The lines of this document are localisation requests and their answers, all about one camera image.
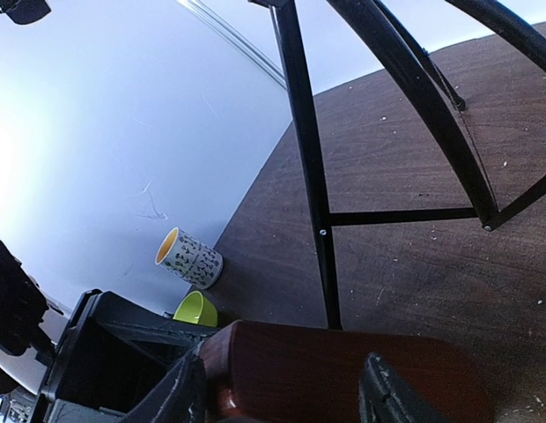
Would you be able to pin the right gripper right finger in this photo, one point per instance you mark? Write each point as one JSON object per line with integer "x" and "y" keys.
{"x": 383, "y": 396}

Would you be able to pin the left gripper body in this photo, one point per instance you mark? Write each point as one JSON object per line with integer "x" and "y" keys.
{"x": 111, "y": 354}

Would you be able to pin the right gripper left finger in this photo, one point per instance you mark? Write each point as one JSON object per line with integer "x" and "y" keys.
{"x": 179, "y": 397}

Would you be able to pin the wooden metronome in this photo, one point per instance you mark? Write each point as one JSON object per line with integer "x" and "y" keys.
{"x": 280, "y": 373}

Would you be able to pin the black music stand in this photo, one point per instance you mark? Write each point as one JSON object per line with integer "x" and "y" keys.
{"x": 431, "y": 124}

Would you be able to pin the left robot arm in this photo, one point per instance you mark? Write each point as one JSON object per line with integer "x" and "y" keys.
{"x": 23, "y": 308}

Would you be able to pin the green bowl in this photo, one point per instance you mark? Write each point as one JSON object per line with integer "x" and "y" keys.
{"x": 195, "y": 308}

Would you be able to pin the patterned mug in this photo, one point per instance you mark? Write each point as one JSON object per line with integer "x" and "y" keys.
{"x": 190, "y": 259}

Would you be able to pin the left aluminium frame post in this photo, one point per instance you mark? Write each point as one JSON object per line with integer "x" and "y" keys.
{"x": 220, "y": 26}

